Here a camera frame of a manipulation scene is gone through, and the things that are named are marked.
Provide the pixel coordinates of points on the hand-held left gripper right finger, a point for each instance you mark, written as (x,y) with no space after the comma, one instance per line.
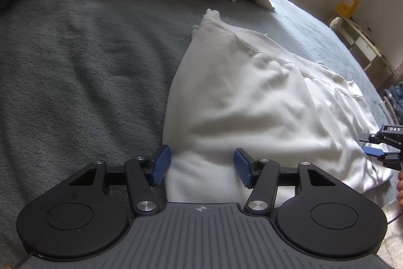
(242,166)

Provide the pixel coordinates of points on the grey fleece bed blanket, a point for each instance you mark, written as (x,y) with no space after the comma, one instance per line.
(78,67)

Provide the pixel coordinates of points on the white sweatshirt with pink print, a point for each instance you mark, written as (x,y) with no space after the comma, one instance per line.
(245,92)

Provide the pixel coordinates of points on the cream shelf desk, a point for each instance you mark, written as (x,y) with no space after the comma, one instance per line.
(362,42)

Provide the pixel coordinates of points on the person's right hand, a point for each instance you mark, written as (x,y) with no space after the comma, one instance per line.
(400,190)

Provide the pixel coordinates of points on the metal shoe rack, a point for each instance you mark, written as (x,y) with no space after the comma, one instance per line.
(392,102)

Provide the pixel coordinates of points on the cream bedpost finial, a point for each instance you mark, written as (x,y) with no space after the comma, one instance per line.
(336,23)

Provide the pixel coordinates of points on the yellow box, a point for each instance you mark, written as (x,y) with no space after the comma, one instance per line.
(346,4)

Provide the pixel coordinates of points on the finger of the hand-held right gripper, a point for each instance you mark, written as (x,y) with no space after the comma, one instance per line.
(374,138)
(373,150)

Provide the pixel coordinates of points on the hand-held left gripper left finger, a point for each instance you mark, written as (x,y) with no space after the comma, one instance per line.
(162,163)

